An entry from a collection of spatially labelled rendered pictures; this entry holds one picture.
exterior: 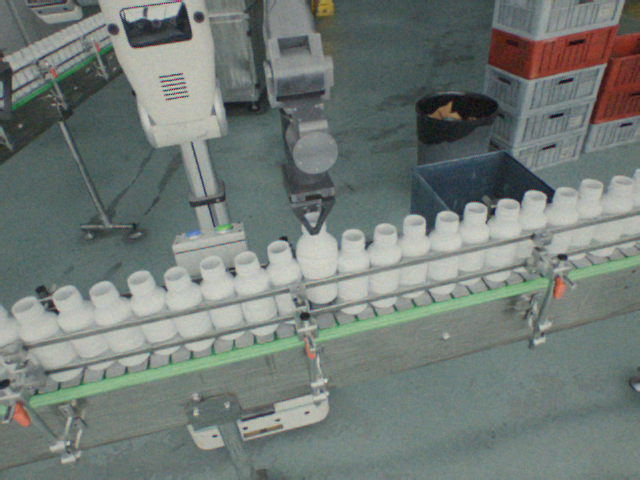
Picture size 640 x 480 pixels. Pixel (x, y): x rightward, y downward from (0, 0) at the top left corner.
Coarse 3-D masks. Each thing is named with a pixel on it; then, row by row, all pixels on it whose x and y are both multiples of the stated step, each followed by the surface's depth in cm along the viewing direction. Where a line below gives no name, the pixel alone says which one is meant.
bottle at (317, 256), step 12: (312, 216) 74; (324, 228) 73; (300, 240) 75; (312, 240) 73; (324, 240) 73; (300, 252) 74; (312, 252) 73; (324, 252) 73; (336, 252) 75; (300, 264) 75; (312, 264) 73; (324, 264) 74; (336, 264) 77; (312, 276) 75; (324, 276) 76; (324, 288) 77; (336, 288) 79; (312, 300) 79; (324, 300) 79
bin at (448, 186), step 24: (432, 168) 136; (456, 168) 138; (480, 168) 140; (504, 168) 140; (528, 168) 129; (432, 192) 123; (456, 192) 144; (480, 192) 146; (504, 192) 143; (552, 192) 120; (432, 216) 127
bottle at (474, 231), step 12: (468, 204) 80; (480, 204) 80; (468, 216) 79; (480, 216) 78; (468, 228) 80; (480, 228) 79; (468, 240) 80; (480, 240) 80; (480, 252) 82; (468, 264) 83; (480, 264) 84
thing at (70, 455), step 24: (528, 264) 83; (552, 264) 77; (552, 288) 79; (576, 288) 74; (528, 312) 90; (312, 336) 70; (528, 336) 89; (24, 360) 68; (312, 360) 75; (0, 384) 64; (24, 384) 71; (312, 384) 79; (24, 408) 67; (72, 408) 77; (48, 432) 72; (72, 456) 76
